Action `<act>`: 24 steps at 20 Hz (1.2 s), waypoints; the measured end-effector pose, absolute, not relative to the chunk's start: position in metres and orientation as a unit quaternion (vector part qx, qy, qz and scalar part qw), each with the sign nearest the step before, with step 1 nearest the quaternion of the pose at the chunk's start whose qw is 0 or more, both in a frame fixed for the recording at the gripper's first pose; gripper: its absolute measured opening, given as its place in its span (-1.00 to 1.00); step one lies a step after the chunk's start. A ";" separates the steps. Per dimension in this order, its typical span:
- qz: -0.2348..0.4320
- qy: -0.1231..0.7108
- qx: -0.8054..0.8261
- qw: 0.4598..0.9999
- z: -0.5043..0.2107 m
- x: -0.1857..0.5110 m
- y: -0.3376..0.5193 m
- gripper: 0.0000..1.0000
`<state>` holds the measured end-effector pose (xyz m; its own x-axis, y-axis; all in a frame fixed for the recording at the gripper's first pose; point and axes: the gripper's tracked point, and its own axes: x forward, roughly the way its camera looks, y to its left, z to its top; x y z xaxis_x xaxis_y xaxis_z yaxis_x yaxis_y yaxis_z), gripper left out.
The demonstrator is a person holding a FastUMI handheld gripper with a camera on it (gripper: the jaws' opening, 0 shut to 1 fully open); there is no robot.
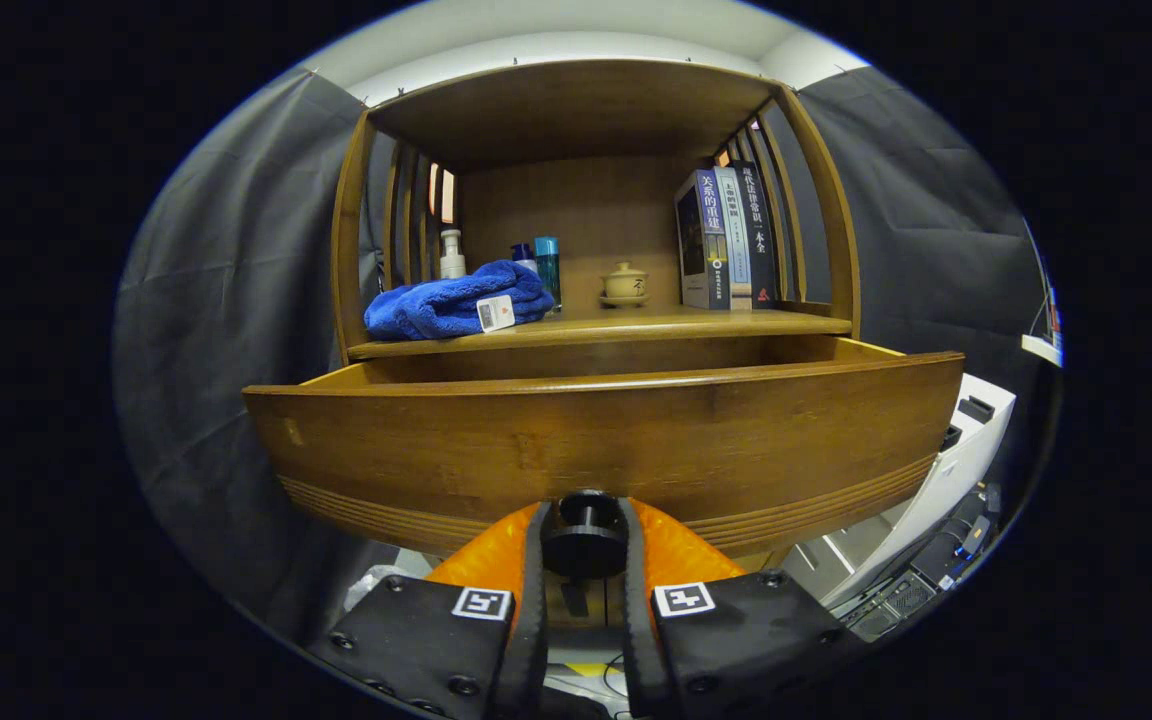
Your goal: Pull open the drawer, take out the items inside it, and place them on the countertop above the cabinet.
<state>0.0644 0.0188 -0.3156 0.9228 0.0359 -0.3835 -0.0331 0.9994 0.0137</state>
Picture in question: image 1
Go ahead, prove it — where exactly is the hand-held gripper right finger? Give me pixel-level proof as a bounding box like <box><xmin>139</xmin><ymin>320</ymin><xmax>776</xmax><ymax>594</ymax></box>
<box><xmin>618</xmin><ymin>497</ymin><xmax>867</xmax><ymax>720</ymax></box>

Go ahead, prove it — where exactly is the white printer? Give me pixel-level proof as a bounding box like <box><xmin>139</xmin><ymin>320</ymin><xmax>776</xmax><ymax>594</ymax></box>
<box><xmin>786</xmin><ymin>373</ymin><xmax>1017</xmax><ymax>606</ymax></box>

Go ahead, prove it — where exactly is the book with blue spine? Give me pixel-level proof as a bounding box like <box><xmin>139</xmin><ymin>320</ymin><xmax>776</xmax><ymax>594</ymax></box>
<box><xmin>675</xmin><ymin>168</ymin><xmax>732</xmax><ymax>311</ymax></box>

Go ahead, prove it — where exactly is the beige lidded teacup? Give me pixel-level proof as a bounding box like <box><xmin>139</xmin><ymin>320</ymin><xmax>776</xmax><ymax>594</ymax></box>
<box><xmin>603</xmin><ymin>262</ymin><xmax>649</xmax><ymax>299</ymax></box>

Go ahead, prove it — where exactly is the black electronic box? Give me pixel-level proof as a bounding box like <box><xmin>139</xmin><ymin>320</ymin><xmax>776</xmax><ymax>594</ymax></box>
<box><xmin>836</xmin><ymin>485</ymin><xmax>1002</xmax><ymax>643</ymax></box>

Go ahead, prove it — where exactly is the book with pale spine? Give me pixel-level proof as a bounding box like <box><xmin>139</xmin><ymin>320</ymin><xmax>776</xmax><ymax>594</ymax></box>
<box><xmin>716</xmin><ymin>166</ymin><xmax>754</xmax><ymax>310</ymax></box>

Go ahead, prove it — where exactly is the blue towel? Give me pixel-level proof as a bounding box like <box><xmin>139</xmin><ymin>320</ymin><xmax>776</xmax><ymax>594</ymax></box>
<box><xmin>364</xmin><ymin>260</ymin><xmax>557</xmax><ymax>342</ymax></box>

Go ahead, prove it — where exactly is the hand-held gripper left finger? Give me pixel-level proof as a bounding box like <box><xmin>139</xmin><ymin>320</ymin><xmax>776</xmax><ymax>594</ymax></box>
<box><xmin>308</xmin><ymin>498</ymin><xmax>549</xmax><ymax>720</ymax></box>

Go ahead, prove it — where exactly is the wooden drawer with black knob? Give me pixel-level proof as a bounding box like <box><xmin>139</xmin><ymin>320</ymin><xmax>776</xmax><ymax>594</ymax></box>
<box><xmin>242</xmin><ymin>335</ymin><xmax>965</xmax><ymax>581</ymax></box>

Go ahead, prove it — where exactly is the wooden countertop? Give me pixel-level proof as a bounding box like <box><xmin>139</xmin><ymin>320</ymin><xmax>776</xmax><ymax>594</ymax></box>
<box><xmin>348</xmin><ymin>305</ymin><xmax>853</xmax><ymax>361</ymax></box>

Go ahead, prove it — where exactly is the wooden cabinet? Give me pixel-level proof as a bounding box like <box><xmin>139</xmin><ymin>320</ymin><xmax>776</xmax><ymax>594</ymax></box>
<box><xmin>330</xmin><ymin>58</ymin><xmax>862</xmax><ymax>651</ymax></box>

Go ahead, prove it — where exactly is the teal clear bottle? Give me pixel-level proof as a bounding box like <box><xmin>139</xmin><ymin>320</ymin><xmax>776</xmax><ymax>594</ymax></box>
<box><xmin>534</xmin><ymin>236</ymin><xmax>563</xmax><ymax>311</ymax></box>

